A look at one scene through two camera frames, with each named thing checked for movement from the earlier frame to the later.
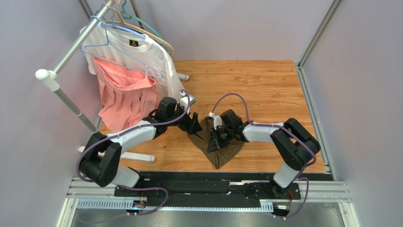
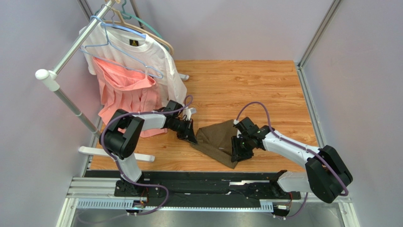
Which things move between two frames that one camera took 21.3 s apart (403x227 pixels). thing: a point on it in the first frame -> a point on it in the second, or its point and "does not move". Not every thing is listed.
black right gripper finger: (214, 144) -> (238, 152)
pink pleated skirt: (127, 96) does not move
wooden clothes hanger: (135, 27) does not move
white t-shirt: (135, 52) does not move
